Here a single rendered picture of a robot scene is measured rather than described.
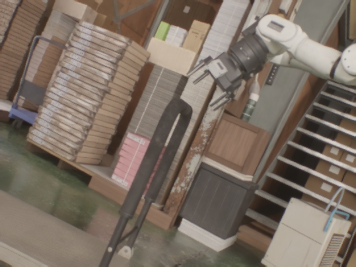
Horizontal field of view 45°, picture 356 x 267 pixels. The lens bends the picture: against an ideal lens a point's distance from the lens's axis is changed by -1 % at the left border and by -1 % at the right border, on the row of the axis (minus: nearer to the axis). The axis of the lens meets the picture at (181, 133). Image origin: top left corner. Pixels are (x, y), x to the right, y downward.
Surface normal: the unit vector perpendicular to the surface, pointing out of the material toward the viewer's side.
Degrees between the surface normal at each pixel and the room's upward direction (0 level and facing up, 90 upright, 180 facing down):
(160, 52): 90
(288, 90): 90
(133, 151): 90
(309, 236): 90
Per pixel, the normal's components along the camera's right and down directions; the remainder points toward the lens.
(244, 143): -0.33, -0.11
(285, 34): -0.36, -0.36
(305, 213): -0.57, -0.22
